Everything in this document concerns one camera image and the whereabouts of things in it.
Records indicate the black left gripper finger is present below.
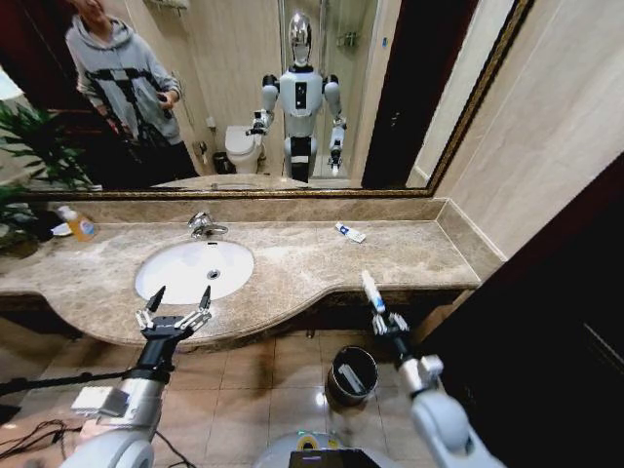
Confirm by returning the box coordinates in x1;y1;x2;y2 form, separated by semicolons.
135;286;168;333
180;285;215;332

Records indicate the white blue tube trash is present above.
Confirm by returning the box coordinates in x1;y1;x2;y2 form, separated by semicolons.
360;269;387;314

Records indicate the white oval sink basin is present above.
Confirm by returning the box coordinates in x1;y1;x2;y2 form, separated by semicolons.
134;240;256;306

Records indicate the black round trash bin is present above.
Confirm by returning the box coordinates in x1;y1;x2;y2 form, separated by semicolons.
325;345;380;408

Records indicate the white trash piece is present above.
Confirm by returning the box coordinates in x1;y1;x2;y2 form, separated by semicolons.
336;363;365;396

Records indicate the chrome faucet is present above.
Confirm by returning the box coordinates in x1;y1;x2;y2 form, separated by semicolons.
187;211;229;240

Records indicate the white blue toothpaste tube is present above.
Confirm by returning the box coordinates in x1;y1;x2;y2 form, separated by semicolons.
333;220;368;245

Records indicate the orange soap pump bottle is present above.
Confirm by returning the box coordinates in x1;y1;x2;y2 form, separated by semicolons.
56;204;98;244

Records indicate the dark wooden door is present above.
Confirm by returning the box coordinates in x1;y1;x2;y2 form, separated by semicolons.
417;150;624;468

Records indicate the mirrored white toilet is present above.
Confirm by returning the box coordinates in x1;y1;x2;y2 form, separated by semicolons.
223;124;267;176

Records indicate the green leafy plant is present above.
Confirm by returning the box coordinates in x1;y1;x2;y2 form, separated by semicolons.
0;99;95;255

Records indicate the person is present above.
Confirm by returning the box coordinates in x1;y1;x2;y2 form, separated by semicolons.
63;0;200;190

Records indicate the mirrored white robot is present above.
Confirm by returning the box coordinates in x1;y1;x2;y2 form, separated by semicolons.
244;11;350;185

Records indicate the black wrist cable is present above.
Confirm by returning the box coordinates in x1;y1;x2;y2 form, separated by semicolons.
0;370;136;397

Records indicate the black floor cable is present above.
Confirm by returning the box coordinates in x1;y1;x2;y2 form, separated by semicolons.
0;417;85;460

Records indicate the large framed wall mirror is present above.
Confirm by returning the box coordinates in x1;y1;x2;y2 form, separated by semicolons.
0;0;536;200

